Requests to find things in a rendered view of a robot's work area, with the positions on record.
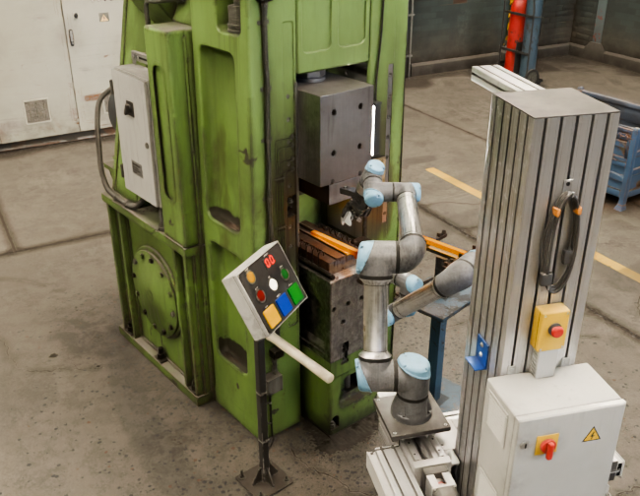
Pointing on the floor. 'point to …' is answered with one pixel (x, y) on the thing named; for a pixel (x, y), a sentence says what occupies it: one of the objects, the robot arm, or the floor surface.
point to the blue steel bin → (628, 150)
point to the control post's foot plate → (252, 480)
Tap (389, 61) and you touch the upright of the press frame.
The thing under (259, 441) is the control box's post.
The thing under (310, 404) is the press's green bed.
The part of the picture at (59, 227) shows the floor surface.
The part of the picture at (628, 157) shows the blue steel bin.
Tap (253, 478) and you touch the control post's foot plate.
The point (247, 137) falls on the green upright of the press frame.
